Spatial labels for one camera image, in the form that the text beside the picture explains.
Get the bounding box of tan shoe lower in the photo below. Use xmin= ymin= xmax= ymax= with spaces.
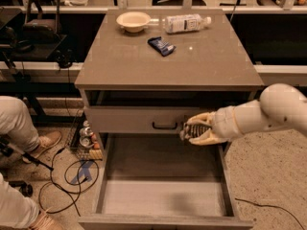
xmin=28 ymin=211 xmax=64 ymax=230

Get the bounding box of wire basket with cans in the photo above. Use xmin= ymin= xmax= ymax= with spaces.
xmin=65 ymin=113 xmax=103 ymax=160

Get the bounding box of tan shoe upper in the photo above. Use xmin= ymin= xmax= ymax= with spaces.
xmin=29 ymin=130 xmax=62 ymax=158

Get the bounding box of person leg upper left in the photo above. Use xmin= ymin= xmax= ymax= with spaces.
xmin=0 ymin=96 xmax=39 ymax=152

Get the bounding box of black chair frame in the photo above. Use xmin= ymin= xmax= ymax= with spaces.
xmin=22 ymin=0 xmax=66 ymax=60

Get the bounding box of black cable right floor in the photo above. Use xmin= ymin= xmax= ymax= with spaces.
xmin=234 ymin=197 xmax=306 ymax=230

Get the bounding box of tan shoe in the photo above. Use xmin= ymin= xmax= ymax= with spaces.
xmin=28 ymin=211 xmax=64 ymax=230
xmin=29 ymin=130 xmax=62 ymax=158

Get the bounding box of dark rxbar chocolate bar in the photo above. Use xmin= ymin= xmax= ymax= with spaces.
xmin=179 ymin=123 xmax=210 ymax=141

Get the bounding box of person leg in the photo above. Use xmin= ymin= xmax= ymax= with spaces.
xmin=0 ymin=173 xmax=39 ymax=229
xmin=0 ymin=96 xmax=39 ymax=152

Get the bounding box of open lower drawer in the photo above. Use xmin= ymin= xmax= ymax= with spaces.
xmin=79 ymin=134 xmax=253 ymax=230

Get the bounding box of white ceramic bowl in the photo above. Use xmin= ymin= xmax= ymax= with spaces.
xmin=116 ymin=11 xmax=151 ymax=33

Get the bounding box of person leg lower left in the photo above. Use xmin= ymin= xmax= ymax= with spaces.
xmin=0 ymin=173 xmax=39 ymax=229

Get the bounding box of blue tape cross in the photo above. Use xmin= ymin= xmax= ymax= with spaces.
xmin=70 ymin=160 xmax=94 ymax=185

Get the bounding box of grey drawer cabinet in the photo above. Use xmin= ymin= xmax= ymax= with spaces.
xmin=74 ymin=9 xmax=266 ymax=230

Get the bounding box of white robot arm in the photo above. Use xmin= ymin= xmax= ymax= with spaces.
xmin=180 ymin=83 xmax=307 ymax=146

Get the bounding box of closed upper drawer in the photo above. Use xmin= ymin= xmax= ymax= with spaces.
xmin=84 ymin=106 xmax=212 ymax=134

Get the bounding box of clear plastic water bottle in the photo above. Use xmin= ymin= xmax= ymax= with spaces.
xmin=165 ymin=14 xmax=212 ymax=34

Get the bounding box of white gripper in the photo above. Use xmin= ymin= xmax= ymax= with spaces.
xmin=186 ymin=106 xmax=243 ymax=146

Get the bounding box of blue snack packet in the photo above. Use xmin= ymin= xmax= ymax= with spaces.
xmin=148 ymin=36 xmax=176 ymax=57

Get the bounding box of black drawer handle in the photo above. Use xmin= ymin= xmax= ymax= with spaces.
xmin=152 ymin=122 xmax=177 ymax=130

